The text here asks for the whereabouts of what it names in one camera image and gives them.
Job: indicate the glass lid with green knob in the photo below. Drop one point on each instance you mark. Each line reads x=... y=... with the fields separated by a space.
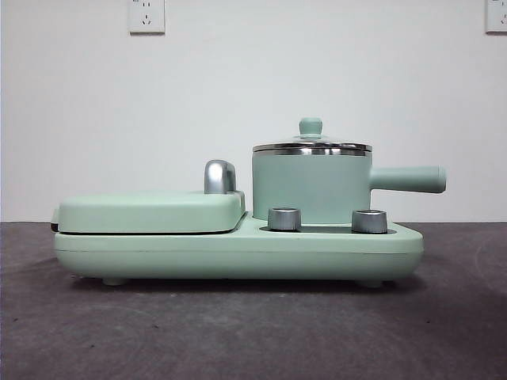
x=311 y=126

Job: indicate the mint green hinged grill lid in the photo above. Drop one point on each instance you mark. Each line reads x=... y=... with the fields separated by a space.
x=146 y=211

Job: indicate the silver control knob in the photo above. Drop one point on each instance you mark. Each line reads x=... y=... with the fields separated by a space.
x=368 y=221
x=284 y=219

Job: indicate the mint green breakfast maker base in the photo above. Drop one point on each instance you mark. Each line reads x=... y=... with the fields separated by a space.
x=198 y=257

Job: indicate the white wall outlet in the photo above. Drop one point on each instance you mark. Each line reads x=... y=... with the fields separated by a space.
x=497 y=16
x=146 y=17

